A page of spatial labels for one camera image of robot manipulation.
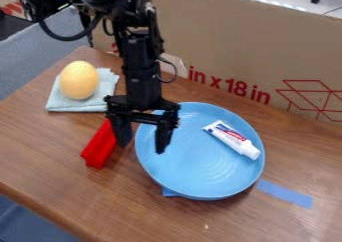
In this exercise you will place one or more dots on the white toothpaste tube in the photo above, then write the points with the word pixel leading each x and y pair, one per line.
pixel 233 139

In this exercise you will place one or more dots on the yellow egg shaped object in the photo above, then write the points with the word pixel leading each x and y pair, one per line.
pixel 79 80

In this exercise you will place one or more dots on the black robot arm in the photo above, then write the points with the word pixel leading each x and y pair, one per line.
pixel 130 20

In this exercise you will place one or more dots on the light blue folded cloth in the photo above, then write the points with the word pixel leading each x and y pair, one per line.
pixel 59 103

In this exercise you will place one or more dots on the red rectangular block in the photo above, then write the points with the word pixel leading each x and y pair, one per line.
pixel 101 146

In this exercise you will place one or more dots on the blue tape strip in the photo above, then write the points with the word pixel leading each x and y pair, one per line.
pixel 285 194

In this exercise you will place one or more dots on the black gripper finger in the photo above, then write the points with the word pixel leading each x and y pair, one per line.
pixel 122 130
pixel 163 134

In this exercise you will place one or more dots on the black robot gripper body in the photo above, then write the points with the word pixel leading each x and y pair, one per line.
pixel 142 105

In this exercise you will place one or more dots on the blue plastic plate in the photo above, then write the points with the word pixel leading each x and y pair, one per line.
pixel 198 167

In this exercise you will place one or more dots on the grey fabric panel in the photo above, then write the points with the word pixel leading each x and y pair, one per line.
pixel 27 53

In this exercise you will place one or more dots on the brown cardboard box wall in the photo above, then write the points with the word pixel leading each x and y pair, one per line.
pixel 268 53

